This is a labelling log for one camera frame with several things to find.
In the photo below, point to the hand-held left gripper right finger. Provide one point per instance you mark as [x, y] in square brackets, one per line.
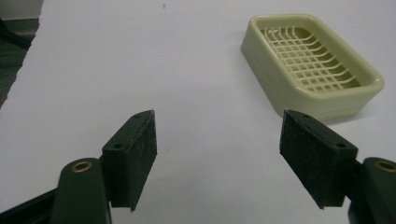
[314, 158]

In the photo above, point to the pale green soap dish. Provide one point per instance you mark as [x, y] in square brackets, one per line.
[311, 65]

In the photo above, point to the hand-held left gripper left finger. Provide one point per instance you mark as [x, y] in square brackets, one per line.
[130, 161]

